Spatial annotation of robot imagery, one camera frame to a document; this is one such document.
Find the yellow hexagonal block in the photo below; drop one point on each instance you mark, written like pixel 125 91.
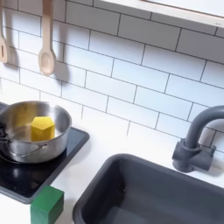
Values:
pixel 43 129

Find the wooden slotted spatula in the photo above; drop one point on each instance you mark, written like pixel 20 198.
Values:
pixel 3 48

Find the steel pot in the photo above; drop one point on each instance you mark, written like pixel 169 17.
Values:
pixel 20 116

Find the green cube block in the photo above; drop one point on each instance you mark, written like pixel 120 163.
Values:
pixel 46 205

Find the wooden spoon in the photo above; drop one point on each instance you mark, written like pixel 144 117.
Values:
pixel 47 58

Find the black stove top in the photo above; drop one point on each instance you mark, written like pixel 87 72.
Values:
pixel 35 178

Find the light wooden shelf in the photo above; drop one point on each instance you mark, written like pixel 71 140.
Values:
pixel 175 11

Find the dark grey sink basin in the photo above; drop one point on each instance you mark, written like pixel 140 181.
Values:
pixel 163 192

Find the dark grey tap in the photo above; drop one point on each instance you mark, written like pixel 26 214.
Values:
pixel 189 151

